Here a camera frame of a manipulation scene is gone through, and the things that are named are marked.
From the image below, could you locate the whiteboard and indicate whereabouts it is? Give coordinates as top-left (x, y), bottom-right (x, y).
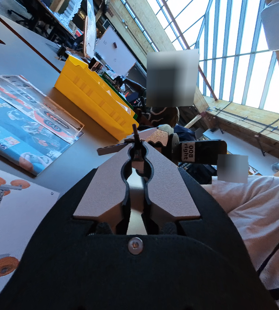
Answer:
top-left (95, 25), bottom-right (137, 77)

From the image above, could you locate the white open instruction booklet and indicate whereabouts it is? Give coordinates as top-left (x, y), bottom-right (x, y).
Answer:
top-left (0, 163), bottom-right (60, 305)

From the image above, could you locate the tilted wooden board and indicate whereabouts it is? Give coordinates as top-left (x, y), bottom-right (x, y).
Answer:
top-left (83, 0), bottom-right (97, 60)

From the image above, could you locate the grey orange sticker sheet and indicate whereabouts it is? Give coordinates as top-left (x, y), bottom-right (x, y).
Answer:
top-left (0, 75), bottom-right (84, 144)

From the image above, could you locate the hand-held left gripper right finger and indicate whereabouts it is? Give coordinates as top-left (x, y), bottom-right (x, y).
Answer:
top-left (141, 142), bottom-right (201, 235)

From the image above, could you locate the yellow plastic bin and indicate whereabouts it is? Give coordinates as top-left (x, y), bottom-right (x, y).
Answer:
top-left (54, 54), bottom-right (138, 141)

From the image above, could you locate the grey perforated brick beam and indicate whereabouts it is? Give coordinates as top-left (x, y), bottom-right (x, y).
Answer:
top-left (97, 142), bottom-right (131, 156)

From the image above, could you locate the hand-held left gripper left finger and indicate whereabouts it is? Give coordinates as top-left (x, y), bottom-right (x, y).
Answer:
top-left (73, 142), bottom-right (134, 235)

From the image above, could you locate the green plastic bin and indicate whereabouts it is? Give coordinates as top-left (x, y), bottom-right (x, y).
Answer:
top-left (98, 74), bottom-right (138, 119)

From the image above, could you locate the person's white t-shirt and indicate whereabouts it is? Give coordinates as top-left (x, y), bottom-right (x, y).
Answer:
top-left (201, 176), bottom-right (279, 310)

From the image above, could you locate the black axle rod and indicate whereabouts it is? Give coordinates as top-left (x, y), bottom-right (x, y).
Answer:
top-left (132, 124), bottom-right (145, 161)

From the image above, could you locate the blue kit manual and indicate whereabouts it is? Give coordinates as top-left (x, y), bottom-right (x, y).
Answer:
top-left (0, 97), bottom-right (84, 176)

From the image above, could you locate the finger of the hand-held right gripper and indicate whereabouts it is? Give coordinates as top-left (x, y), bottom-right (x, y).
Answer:
top-left (124, 127), bottom-right (168, 147)

